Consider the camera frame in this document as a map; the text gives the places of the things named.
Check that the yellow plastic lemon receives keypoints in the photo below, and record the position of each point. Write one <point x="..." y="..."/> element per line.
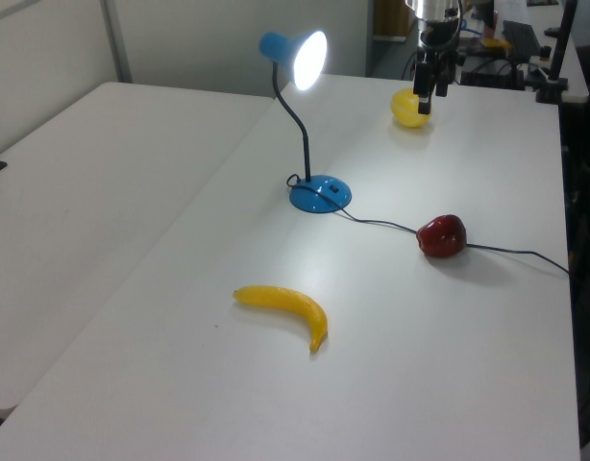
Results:
<point x="408" y="109"/>

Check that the yellow plastic banana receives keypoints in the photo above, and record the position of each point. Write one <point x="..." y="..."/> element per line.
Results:
<point x="290" y="307"/>

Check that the black camera stand pole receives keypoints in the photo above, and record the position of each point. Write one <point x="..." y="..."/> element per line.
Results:
<point x="559" y="48"/>

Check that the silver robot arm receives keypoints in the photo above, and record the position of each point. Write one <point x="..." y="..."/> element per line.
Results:
<point x="432" y="8"/>

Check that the blue gooseneck desk lamp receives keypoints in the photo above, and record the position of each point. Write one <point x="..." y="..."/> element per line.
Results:
<point x="302" y="120"/>

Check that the dark red plastic apple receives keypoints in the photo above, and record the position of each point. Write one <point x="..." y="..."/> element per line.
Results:
<point x="441" y="236"/>

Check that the black electronics box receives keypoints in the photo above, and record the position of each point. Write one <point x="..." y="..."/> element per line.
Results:
<point x="492" y="74"/>

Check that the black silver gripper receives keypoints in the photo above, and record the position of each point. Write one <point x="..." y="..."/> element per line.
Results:
<point x="435" y="43"/>

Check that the black keyboard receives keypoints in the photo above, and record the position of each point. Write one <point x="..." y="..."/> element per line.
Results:
<point x="522" y="36"/>

